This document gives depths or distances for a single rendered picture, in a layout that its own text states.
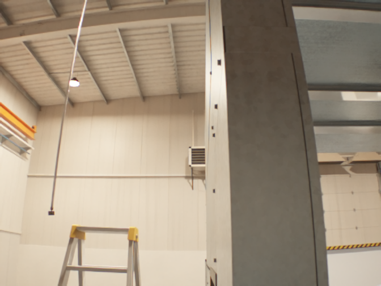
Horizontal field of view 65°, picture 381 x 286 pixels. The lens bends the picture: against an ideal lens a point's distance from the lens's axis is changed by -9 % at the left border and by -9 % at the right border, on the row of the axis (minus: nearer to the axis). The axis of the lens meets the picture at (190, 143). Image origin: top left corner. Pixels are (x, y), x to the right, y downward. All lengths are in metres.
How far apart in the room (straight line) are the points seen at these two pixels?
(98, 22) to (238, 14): 8.09
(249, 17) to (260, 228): 0.27
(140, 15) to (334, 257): 9.63
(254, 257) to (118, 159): 11.60
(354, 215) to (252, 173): 11.85
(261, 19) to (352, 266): 11.92
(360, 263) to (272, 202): 12.04
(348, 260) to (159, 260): 6.41
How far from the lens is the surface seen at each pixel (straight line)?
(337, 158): 11.53
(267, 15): 0.47
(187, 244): 11.02
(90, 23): 8.57
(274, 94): 0.40
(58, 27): 8.86
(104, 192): 11.73
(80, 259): 2.00
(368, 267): 12.51
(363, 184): 12.58
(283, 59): 0.43
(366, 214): 12.40
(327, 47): 1.70
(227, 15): 0.46
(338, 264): 12.04
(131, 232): 1.77
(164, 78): 11.58
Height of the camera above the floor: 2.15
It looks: 20 degrees up
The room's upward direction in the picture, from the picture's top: straight up
